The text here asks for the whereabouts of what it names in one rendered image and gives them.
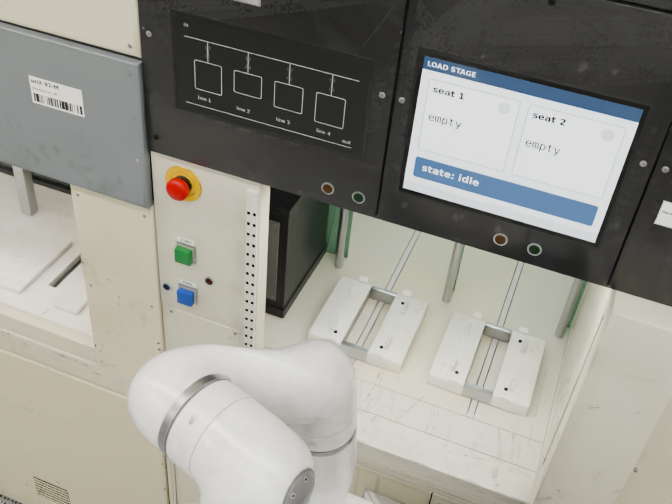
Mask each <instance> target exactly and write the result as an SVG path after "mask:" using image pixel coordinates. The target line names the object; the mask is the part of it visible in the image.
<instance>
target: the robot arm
mask: <svg viewBox="0 0 672 504"><path fill-rule="evenodd" d="M127 406H128V411H129V414H130V417H131V419H132V421H133V423H134V425H135V426H136V428H137V429H138V430H139V431H140V433H141V434H142V435H143V436H144V437H145V438H146V439H147V440H148V441H149V442H150V443H151V444H152V445H153V446H154V447H156V448H157V449H158V450H159V451H160V452H162V453H163V454H164V455H165V456H166V457H167V458H169V459H170V460H171V461H172V462H173V463H175V464H176V465H177V466H178V467H179V468H181V469H182V470H183V471H184V472H185V473H186V474H188V475H189V476H190V477H191V478H192V479H193V480H194V481H196V483H197V485H198V487H199V490H200V502H196V503H185V504H375V503H373V502H370V501H368V500H365V499H363V498H361V497H358V496H356V495H353V494H351V493H349V489H350V486H351V483H352V480H353V476H354V472H355V467H356V450H357V381H356V373H355V369H354V366H353V363H352V361H351V359H350V357H349V356H348V354H347V353H346V352H345V351H344V350H343V349H342V348H341V347H340V346H339V345H337V344H336V343H334V342H332V341H329V340H325V339H310V340H306V341H302V342H299V343H296V344H292V345H289V346H285V347H281V348H274V349H252V348H244V347H236V346H229V345H218V344H196V345H188V346H182V347H178V348H174V349H171V350H168V351H165V352H163V353H160V354H158V355H156V356H154V357H153V358H151V359H150V360H148V361H147V362H146V363H145V364H144V365H143V366H142V367H141V368H140V369H139V370H138V371H137V373H136V374H135V375H134V377H133V379H132V381H131V384H130V386H129V390H128V395H127Z"/></svg>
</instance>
